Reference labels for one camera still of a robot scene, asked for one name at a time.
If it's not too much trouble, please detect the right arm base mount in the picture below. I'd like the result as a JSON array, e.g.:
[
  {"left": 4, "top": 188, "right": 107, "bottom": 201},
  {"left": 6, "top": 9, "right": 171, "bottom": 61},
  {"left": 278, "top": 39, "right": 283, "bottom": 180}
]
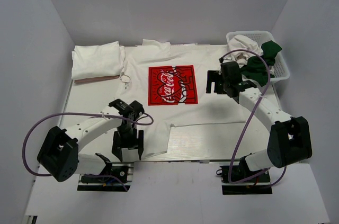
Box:
[{"left": 216, "top": 165, "right": 272, "bottom": 195}]

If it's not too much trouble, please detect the dark green t shirt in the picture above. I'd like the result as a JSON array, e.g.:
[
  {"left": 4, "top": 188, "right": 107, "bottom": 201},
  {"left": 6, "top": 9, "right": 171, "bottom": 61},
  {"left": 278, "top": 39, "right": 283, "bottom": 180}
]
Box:
[{"left": 240, "top": 40, "right": 282, "bottom": 86}]

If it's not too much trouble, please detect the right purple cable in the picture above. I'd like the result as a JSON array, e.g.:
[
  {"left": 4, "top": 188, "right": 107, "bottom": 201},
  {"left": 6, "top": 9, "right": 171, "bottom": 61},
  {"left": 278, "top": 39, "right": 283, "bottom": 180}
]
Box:
[{"left": 216, "top": 48, "right": 287, "bottom": 189}]

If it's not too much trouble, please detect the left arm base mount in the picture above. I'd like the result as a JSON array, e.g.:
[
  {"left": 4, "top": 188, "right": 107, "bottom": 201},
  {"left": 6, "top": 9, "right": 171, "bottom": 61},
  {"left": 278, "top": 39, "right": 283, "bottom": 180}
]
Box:
[{"left": 76, "top": 153, "right": 133, "bottom": 192}]

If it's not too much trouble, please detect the white plastic basket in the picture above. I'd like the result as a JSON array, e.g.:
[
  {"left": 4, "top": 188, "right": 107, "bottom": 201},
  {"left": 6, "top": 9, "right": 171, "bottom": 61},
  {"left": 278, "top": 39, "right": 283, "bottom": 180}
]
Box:
[{"left": 226, "top": 30, "right": 290, "bottom": 84}]

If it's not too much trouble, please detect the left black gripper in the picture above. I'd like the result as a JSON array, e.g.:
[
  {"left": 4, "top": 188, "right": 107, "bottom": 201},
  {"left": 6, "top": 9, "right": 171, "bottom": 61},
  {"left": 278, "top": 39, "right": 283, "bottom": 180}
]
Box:
[{"left": 112, "top": 123, "right": 144, "bottom": 161}]

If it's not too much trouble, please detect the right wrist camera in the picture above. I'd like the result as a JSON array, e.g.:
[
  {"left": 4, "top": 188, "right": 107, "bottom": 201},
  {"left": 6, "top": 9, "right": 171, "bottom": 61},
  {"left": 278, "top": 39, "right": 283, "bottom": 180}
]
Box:
[{"left": 220, "top": 61, "right": 242, "bottom": 80}]

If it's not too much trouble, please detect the folded white shirt stack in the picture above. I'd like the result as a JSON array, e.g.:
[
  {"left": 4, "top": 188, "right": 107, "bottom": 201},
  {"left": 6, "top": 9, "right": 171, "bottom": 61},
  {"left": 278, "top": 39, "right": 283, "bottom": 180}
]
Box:
[{"left": 72, "top": 41, "right": 125, "bottom": 80}]

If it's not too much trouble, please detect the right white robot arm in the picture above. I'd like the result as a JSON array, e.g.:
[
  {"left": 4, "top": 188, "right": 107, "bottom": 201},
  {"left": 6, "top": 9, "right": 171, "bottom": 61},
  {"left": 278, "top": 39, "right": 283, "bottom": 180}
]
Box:
[{"left": 206, "top": 62, "right": 313, "bottom": 181}]

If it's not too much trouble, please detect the plain white t shirt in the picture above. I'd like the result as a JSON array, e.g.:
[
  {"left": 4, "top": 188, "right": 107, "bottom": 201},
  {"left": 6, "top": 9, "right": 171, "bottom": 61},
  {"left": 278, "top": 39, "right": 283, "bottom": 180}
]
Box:
[{"left": 225, "top": 34, "right": 263, "bottom": 67}]

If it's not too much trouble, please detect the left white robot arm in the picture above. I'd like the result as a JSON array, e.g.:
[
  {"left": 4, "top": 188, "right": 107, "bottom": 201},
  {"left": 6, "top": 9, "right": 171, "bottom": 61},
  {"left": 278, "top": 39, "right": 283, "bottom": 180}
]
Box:
[{"left": 37, "top": 99, "right": 145, "bottom": 182}]

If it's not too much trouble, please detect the white shirt red logo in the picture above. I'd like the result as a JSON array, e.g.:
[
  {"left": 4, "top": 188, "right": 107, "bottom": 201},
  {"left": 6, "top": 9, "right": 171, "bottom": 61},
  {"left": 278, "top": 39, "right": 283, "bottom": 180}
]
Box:
[{"left": 116, "top": 40, "right": 245, "bottom": 159}]

